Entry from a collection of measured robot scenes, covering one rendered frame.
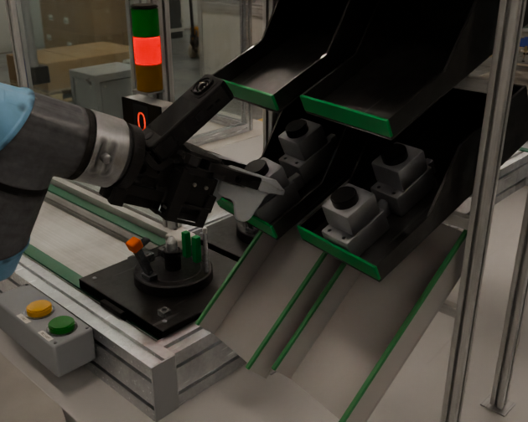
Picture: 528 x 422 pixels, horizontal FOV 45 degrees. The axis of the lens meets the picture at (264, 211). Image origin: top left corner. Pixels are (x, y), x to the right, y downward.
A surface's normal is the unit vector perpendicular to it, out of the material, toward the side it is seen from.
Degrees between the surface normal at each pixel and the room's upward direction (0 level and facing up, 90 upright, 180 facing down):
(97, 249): 0
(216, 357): 90
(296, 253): 45
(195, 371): 90
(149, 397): 90
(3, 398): 0
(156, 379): 90
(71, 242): 0
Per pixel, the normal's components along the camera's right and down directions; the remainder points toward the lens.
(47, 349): -0.69, 0.29
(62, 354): 0.72, 0.28
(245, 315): -0.57, -0.48
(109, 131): 0.66, -0.34
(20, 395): 0.00, -0.91
